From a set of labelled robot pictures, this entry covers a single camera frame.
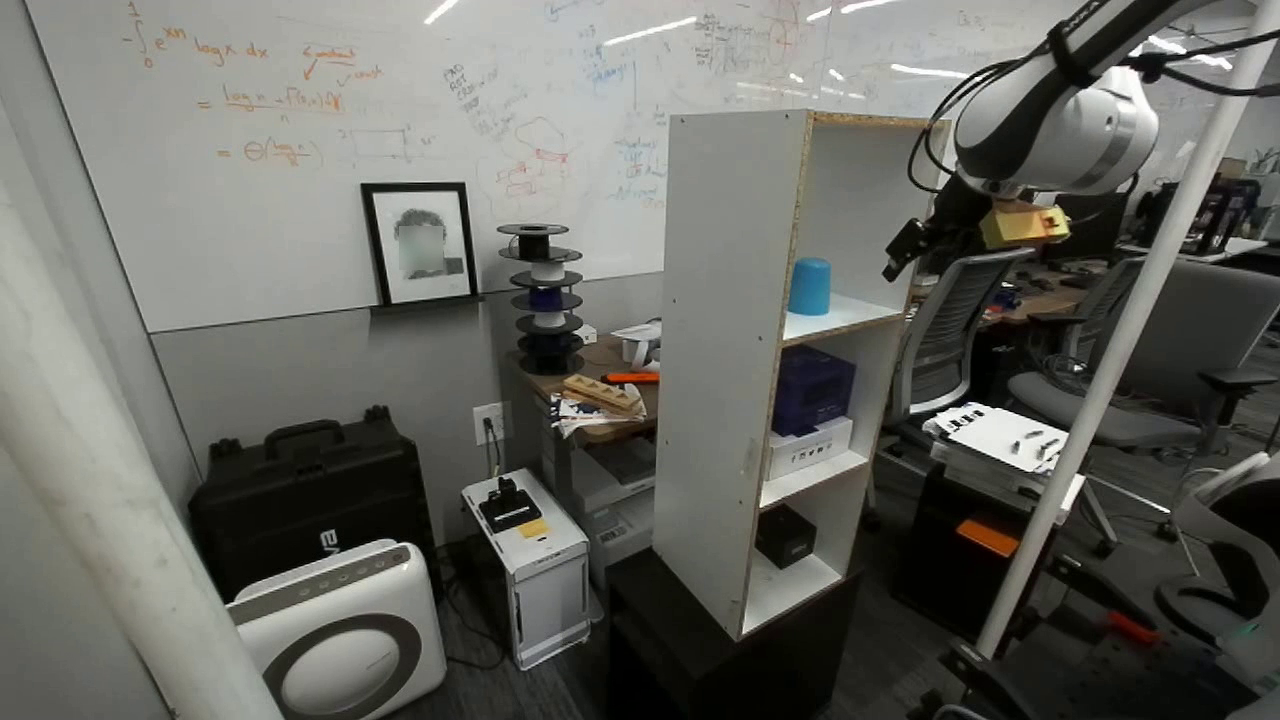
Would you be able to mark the stack of filament spools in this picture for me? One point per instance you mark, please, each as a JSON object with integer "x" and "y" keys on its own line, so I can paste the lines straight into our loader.
{"x": 547, "y": 299}

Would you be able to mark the white open shelf cabinet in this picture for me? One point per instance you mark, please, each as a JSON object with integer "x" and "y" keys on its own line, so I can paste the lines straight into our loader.
{"x": 720, "y": 375}

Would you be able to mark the black device with yellow label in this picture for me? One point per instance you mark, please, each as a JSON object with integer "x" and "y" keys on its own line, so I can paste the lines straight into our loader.
{"x": 508, "y": 510}

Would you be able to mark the small black box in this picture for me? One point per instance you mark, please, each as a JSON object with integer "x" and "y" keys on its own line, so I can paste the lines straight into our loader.
{"x": 784, "y": 534}

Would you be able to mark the black base cabinet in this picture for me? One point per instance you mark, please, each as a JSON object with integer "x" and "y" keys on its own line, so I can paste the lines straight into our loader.
{"x": 720, "y": 665}

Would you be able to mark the dark blue box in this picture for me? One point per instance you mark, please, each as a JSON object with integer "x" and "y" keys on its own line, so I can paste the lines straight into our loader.
{"x": 811, "y": 389}

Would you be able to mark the white perforated board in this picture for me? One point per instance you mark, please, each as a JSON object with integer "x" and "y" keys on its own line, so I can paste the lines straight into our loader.
{"x": 996, "y": 436}

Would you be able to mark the black hard carrying case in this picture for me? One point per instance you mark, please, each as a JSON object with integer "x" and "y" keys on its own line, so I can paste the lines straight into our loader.
{"x": 311, "y": 495}

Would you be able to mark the cardboard box with clutter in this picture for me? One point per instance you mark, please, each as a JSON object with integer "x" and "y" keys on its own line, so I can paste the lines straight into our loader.
{"x": 601, "y": 401}

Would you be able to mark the grey drawer unit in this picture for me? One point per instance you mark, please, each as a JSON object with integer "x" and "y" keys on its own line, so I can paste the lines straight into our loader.
{"x": 618, "y": 502}

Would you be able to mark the white round air purifier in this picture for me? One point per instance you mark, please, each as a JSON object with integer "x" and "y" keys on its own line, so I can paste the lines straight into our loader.
{"x": 344, "y": 633}

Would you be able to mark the black stand base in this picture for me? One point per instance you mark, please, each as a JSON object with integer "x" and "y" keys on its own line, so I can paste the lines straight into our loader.
{"x": 1054, "y": 665}

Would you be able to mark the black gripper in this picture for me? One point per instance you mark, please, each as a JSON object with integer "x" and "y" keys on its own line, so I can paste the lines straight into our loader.
{"x": 956, "y": 223}

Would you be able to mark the blue plastic cup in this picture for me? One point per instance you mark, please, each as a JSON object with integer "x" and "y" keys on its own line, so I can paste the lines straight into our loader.
{"x": 811, "y": 287}

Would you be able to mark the white flat box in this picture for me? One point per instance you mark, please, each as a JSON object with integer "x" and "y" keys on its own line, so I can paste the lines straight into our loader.
{"x": 811, "y": 446}

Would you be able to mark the white computer tower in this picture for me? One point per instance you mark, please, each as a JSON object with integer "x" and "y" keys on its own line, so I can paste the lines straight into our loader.
{"x": 535, "y": 582}

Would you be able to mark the white container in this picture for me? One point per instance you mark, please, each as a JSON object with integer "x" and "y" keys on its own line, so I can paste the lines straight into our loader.
{"x": 637, "y": 340}

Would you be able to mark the large white whiteboard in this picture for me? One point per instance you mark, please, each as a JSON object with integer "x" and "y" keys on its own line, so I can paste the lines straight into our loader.
{"x": 400, "y": 134}

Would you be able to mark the grey mesh office chair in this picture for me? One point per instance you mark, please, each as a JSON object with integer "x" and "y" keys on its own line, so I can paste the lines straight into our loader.
{"x": 947, "y": 335}

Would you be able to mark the black framed portrait photo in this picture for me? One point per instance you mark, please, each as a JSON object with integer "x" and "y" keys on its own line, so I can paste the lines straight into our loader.
{"x": 422, "y": 246}

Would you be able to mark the thick white blurry pole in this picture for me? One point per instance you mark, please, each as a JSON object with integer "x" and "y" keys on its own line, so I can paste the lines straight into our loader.
{"x": 106, "y": 507}

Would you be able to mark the orange tag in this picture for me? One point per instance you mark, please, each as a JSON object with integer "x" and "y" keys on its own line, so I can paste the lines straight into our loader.
{"x": 988, "y": 539}

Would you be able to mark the grey padded office chair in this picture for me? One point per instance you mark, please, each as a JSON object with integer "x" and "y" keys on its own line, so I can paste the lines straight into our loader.
{"x": 1172, "y": 363}

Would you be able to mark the white wall outlet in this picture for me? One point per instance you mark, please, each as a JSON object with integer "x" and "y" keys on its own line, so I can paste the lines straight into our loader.
{"x": 491, "y": 423}

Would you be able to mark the thin white pole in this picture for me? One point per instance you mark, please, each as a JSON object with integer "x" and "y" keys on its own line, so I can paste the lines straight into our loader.
{"x": 1134, "y": 335}

